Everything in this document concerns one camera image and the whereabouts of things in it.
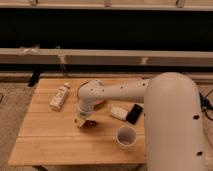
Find wooden table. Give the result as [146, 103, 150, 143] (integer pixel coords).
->
[8, 78, 146, 166]

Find black cable on floor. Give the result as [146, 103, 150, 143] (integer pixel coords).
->
[199, 88, 213, 122]

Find white carton bottle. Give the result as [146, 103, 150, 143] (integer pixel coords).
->
[50, 83, 70, 111]

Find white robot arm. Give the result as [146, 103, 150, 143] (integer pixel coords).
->
[77, 72, 207, 171]

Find yellow gripper fingers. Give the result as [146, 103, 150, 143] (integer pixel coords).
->
[74, 117, 87, 128]

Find metal rail frame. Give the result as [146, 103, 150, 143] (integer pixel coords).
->
[0, 47, 213, 67]

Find white rectangular box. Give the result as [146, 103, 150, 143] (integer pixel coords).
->
[110, 106, 128, 120]

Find orange bowl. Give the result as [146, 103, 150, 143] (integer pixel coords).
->
[77, 81, 106, 108]

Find white paper cup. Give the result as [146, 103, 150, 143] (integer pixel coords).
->
[115, 126, 137, 149]

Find black smartphone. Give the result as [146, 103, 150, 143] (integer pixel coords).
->
[126, 104, 143, 124]

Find red pepper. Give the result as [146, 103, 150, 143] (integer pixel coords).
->
[83, 120, 98, 128]

